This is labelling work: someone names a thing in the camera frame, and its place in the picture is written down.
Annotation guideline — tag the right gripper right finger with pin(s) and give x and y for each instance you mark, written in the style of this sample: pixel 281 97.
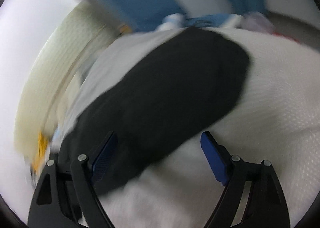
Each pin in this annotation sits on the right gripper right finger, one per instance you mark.
pixel 266 205

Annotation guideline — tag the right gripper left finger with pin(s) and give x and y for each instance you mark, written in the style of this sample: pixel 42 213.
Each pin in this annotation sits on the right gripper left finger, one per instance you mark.
pixel 62 188

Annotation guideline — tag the black puffer jacket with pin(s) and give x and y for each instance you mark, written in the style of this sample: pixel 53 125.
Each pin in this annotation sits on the black puffer jacket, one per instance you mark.
pixel 177 90

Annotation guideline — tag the cream quilted headboard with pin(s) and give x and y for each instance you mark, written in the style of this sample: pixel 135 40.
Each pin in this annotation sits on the cream quilted headboard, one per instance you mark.
pixel 57 74

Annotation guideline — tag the yellow pillow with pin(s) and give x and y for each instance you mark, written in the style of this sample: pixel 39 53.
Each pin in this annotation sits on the yellow pillow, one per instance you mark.
pixel 41 154

